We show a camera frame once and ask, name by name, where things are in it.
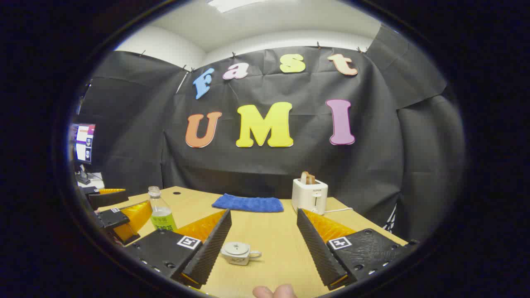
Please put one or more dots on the computer monitor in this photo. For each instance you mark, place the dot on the computer monitor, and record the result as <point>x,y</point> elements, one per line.
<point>84,142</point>

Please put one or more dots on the blue towel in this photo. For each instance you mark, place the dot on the blue towel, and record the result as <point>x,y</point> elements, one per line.
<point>248,203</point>

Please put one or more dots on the black monitor stand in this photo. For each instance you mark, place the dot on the black monitor stand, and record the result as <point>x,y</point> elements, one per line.
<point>83,176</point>

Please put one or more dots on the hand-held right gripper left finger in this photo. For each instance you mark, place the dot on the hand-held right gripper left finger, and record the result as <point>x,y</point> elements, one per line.
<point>211,248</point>

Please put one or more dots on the black white striped object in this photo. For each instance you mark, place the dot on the black white striped object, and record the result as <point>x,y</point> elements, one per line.
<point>391,219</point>

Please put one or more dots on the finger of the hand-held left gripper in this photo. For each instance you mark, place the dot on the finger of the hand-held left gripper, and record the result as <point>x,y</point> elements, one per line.
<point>114,217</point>
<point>107,199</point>

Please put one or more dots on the ceiling light panel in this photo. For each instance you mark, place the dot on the ceiling light panel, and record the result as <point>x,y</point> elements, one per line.
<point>244,4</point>

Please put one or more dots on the clear water bottle green label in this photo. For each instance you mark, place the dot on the clear water bottle green label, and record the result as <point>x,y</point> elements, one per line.
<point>161,215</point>

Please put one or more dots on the white toaster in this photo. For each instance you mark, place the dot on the white toaster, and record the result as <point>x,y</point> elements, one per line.
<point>308,198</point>

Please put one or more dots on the black backdrop cloth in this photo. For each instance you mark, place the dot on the black backdrop cloth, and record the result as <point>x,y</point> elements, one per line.
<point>290,174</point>

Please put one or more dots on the toast slice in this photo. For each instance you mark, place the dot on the toast slice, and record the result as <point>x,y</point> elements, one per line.
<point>308,178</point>

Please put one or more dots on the white teacup lid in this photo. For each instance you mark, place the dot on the white teacup lid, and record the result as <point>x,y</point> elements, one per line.
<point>236,247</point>

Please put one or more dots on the white ceramic teacup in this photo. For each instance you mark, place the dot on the white ceramic teacup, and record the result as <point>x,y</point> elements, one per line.
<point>238,260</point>

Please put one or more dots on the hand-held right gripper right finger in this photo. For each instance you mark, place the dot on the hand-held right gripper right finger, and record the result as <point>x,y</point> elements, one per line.
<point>316,248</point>

